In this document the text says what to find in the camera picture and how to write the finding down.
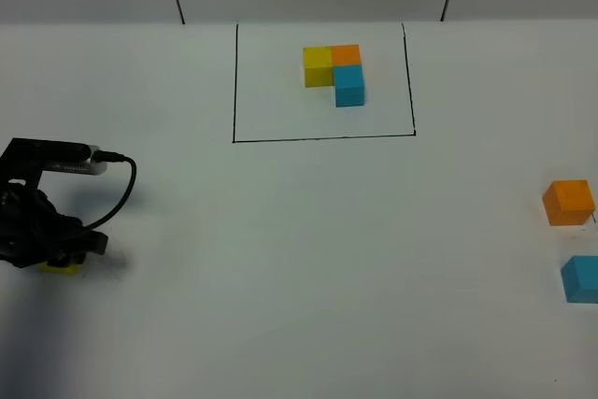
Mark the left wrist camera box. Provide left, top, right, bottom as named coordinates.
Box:
left=1, top=137, right=107, bottom=182

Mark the template blue cube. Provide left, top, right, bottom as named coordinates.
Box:
left=334, top=64, right=365, bottom=107

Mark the yellow wooden cube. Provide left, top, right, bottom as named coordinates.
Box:
left=36, top=253, right=86, bottom=276

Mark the black left camera cable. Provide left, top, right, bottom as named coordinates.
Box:
left=78, top=150, right=138, bottom=232

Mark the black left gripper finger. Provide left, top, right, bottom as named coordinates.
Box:
left=83, top=231, right=108, bottom=255

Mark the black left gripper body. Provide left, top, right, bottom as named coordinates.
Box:
left=1, top=181, right=86, bottom=268

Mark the orange wooden cube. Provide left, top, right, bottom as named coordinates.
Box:
left=542, top=179, right=595, bottom=226

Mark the template yellow cube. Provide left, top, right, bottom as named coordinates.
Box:
left=303, top=47, right=334, bottom=88

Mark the blue wooden cube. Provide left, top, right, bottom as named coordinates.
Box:
left=561, top=255, right=598, bottom=304

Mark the template orange cube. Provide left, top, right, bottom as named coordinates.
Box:
left=331, top=45, right=362, bottom=67

